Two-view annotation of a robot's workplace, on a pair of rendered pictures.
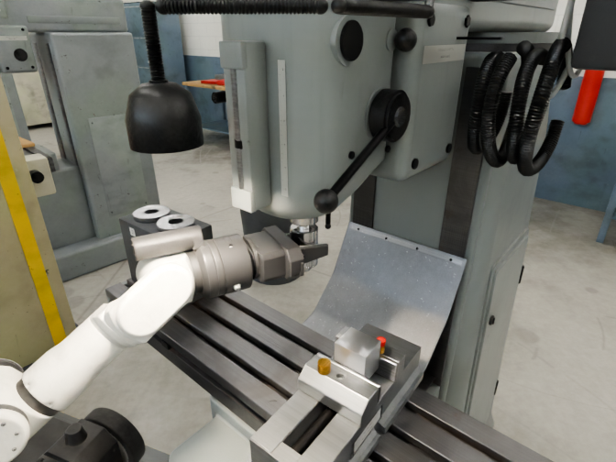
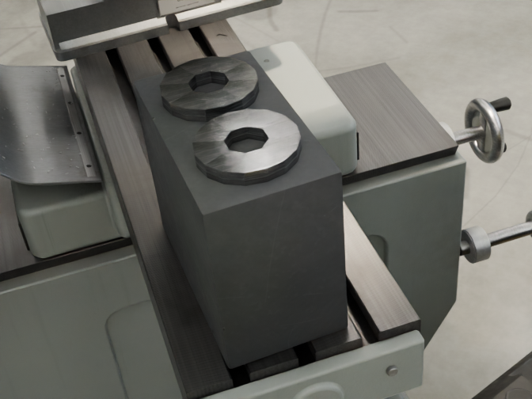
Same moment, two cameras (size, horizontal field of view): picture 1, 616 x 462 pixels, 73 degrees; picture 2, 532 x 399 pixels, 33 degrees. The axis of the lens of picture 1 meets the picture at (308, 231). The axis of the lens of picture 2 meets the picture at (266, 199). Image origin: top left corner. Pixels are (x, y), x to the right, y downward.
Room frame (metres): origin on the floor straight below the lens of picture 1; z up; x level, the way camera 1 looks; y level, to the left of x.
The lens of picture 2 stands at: (1.46, 0.75, 1.57)
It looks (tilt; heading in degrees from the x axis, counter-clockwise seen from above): 40 degrees down; 215
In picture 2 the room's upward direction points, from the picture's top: 6 degrees counter-clockwise
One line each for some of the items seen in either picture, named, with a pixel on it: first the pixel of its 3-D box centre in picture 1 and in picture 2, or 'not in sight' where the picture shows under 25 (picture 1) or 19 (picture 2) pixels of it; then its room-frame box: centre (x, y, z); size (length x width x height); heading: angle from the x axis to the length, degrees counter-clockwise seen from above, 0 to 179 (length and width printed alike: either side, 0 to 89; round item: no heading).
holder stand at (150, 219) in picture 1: (169, 251); (239, 197); (0.95, 0.36, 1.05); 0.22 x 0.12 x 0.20; 52
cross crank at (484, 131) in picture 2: not in sight; (465, 135); (0.24, 0.33, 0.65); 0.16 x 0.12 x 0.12; 140
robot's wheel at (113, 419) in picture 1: (112, 439); not in sight; (0.82, 0.57, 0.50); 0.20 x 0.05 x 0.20; 69
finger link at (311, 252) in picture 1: (312, 254); not in sight; (0.60, -0.01, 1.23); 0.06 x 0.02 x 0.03; 118
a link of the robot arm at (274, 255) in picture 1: (253, 259); not in sight; (0.58, 0.09, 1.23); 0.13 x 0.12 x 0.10; 28
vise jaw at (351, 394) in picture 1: (338, 386); not in sight; (0.50, -0.05, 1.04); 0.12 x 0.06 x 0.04; 53
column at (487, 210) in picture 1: (431, 303); not in sight; (1.09, -0.39, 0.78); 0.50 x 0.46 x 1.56; 140
